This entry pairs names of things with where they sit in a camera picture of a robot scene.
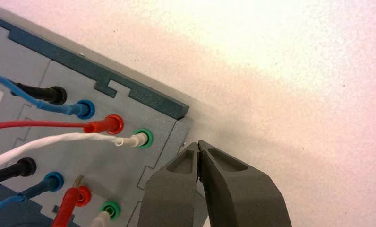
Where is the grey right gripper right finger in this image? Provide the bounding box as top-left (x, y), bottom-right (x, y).
top-left (197, 140), bottom-right (292, 227)

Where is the black banana plug cable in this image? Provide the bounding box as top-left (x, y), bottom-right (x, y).
top-left (0, 82), bottom-right (68, 187)

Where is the grey and blue task box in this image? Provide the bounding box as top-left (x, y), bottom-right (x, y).
top-left (0, 11), bottom-right (209, 227)

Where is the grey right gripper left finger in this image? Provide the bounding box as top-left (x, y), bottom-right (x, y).
top-left (137, 142), bottom-right (202, 227)

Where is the blue banana plug cable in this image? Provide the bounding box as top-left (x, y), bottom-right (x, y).
top-left (0, 70), bottom-right (96, 218)

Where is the red banana plug cable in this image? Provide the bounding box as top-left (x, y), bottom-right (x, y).
top-left (0, 114), bottom-right (125, 227)

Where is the white banana plug cable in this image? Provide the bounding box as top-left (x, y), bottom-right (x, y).
top-left (0, 131), bottom-right (148, 227)

